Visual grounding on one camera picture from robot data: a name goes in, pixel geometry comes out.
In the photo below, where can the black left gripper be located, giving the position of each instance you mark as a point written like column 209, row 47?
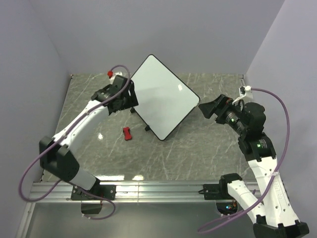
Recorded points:
column 132, row 101

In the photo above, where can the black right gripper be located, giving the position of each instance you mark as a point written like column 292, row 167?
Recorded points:
column 225, row 103

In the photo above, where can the white whiteboard with black frame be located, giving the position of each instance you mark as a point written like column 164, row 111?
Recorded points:
column 164, row 99

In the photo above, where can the red whiteboard eraser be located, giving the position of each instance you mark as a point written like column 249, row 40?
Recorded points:
column 127, row 134

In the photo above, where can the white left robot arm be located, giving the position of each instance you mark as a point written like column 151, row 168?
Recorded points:
column 57, row 152

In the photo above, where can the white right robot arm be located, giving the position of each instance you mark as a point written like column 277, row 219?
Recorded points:
column 272, row 214

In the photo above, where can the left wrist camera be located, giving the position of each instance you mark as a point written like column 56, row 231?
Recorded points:
column 112, row 75

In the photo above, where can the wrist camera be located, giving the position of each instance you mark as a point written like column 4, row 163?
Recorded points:
column 112, row 75
column 245, row 94

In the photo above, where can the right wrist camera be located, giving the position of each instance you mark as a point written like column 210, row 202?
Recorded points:
column 245, row 94

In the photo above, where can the aluminium side rail right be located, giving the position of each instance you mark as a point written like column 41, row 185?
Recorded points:
column 280, row 160

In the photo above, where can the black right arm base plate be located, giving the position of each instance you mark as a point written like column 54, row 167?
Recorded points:
column 213, row 191

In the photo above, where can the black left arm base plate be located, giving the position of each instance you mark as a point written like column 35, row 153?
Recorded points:
column 107, row 191

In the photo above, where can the aluminium mounting rail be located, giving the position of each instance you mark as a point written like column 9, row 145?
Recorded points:
column 169, row 191

